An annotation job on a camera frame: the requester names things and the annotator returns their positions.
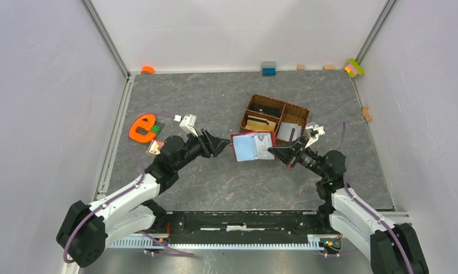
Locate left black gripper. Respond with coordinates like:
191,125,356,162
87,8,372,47
174,128,231,171

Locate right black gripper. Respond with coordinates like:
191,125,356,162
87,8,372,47
268,135,327,179

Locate red card holder wallet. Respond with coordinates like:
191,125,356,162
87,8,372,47
231,131,276,162

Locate silver VIP card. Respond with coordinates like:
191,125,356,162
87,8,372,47
254,132,275,160

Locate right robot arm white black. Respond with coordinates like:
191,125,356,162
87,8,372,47
268,137,429,273

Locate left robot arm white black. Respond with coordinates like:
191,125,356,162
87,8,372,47
56,129,230,268

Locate grey cards in basket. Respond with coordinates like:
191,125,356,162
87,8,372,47
276,122,302,142

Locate beige cards in basket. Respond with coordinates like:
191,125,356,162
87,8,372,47
244,115,277,132

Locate black card in basket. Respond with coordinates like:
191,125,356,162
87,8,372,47
248,104,282,117

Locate pink picture card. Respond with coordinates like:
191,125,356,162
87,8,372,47
146,139,164,155

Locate woven brown basket organizer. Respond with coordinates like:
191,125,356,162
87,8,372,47
239,94,310,145

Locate green toy brick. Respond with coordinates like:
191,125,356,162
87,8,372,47
150,124,164,135

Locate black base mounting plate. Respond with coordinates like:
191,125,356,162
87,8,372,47
145,210,338,244

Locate orange plastic letter shape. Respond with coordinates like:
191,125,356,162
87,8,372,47
128,114,156,144

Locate curved wooden piece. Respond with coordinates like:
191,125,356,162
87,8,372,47
361,106,372,123

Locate small wooden block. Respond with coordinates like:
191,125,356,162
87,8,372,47
296,64,305,71

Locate blue grey toy bricks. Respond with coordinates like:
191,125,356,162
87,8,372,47
260,61,276,76

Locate green pink toy bricks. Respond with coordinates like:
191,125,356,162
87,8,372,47
344,59,365,79

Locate orange round cap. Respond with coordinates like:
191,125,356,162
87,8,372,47
140,66,155,75

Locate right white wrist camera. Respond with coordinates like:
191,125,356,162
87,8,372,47
305,122,325,148

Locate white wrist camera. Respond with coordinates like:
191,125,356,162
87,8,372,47
305,122,325,148
174,114,198,137

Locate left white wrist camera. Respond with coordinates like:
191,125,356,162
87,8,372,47
174,114,198,137

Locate slotted cable duct rail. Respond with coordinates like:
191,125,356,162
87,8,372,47
108,236,324,251

